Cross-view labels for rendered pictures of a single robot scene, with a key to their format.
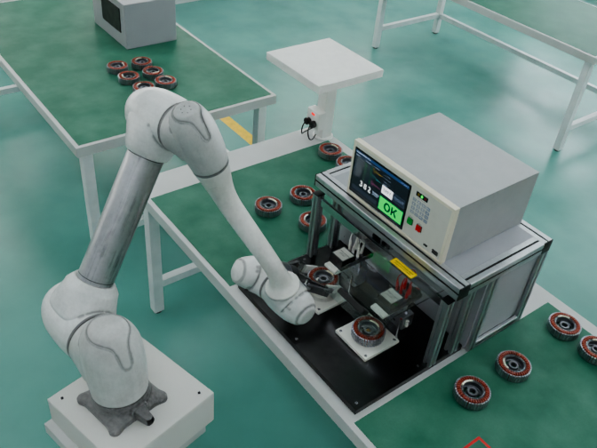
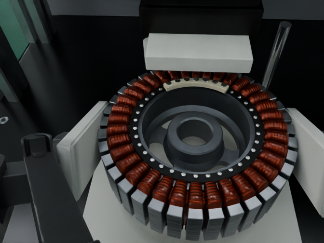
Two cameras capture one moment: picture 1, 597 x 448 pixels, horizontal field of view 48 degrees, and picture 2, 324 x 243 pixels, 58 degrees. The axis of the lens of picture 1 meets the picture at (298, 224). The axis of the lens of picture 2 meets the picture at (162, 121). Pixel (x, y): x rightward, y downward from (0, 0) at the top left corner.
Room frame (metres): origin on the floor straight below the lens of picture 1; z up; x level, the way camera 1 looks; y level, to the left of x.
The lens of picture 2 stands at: (1.64, -0.02, 0.98)
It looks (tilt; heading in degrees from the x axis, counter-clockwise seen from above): 50 degrees down; 317
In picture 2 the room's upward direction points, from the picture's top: 2 degrees counter-clockwise
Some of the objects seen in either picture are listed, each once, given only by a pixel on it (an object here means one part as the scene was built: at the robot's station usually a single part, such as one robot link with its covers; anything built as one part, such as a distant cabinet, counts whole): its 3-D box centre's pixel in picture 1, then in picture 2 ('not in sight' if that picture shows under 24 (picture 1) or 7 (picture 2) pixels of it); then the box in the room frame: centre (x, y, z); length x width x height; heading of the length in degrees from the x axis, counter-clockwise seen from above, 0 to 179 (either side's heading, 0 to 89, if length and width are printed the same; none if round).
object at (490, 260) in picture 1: (428, 211); not in sight; (1.82, -0.43, 1.09); 0.68 x 0.44 x 0.05; 41
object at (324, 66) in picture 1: (319, 108); not in sight; (2.67, -0.04, 0.98); 0.37 x 0.35 x 0.46; 41
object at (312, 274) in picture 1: (322, 280); (194, 139); (1.70, -0.11, 0.84); 0.11 x 0.11 x 0.04
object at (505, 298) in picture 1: (504, 299); not in sight; (1.62, -0.70, 0.91); 0.28 x 0.03 x 0.32; 131
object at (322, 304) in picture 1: (322, 292); (188, 184); (1.70, -0.11, 0.78); 0.15 x 0.15 x 0.01; 41
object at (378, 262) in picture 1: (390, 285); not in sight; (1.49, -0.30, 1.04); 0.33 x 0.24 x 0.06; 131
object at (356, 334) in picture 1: (368, 331); not in sight; (1.52, -0.26, 0.80); 0.11 x 0.11 x 0.04
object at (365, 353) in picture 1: (367, 336); not in sight; (1.52, -0.26, 0.78); 0.15 x 0.15 x 0.01; 41
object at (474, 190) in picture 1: (439, 181); not in sight; (1.81, -0.44, 1.22); 0.44 x 0.39 x 0.20; 41
